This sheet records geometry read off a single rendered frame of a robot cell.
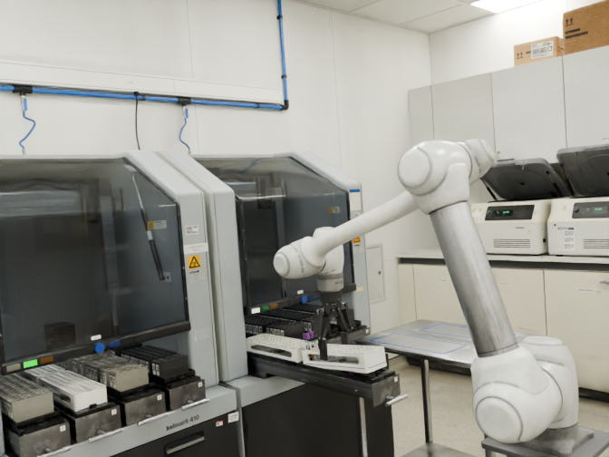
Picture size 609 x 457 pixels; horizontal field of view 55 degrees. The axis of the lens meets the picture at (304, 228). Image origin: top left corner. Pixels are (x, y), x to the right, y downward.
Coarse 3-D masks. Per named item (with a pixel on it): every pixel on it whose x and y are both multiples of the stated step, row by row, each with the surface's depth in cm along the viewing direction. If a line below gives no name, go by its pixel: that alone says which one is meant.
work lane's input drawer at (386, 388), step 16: (256, 368) 221; (272, 368) 214; (288, 368) 208; (304, 368) 203; (320, 368) 197; (320, 384) 196; (336, 384) 191; (352, 384) 186; (368, 384) 181; (384, 384) 184; (384, 400) 184; (400, 400) 182
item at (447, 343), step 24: (384, 336) 233; (408, 336) 230; (432, 336) 227; (456, 336) 225; (552, 336) 215; (432, 360) 202; (456, 360) 195; (360, 408) 231; (360, 432) 232; (360, 456) 233; (408, 456) 247; (432, 456) 245; (456, 456) 244
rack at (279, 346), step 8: (256, 336) 229; (264, 336) 228; (272, 336) 228; (280, 336) 226; (248, 344) 226; (256, 344) 222; (264, 344) 219; (272, 344) 216; (280, 344) 216; (288, 344) 214; (296, 344) 214; (256, 352) 223; (264, 352) 220; (272, 352) 225; (280, 352) 224; (288, 352) 224; (296, 352) 206; (296, 360) 207
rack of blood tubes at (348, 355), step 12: (312, 348) 204; (336, 348) 198; (348, 348) 195; (360, 348) 192; (372, 348) 190; (336, 360) 204; (348, 360) 202; (360, 360) 185; (372, 360) 185; (384, 360) 189; (360, 372) 185
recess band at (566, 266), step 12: (432, 264) 447; (444, 264) 439; (492, 264) 411; (504, 264) 404; (516, 264) 398; (528, 264) 392; (540, 264) 386; (552, 264) 380; (564, 264) 375; (576, 264) 369; (588, 264) 364; (600, 264) 359
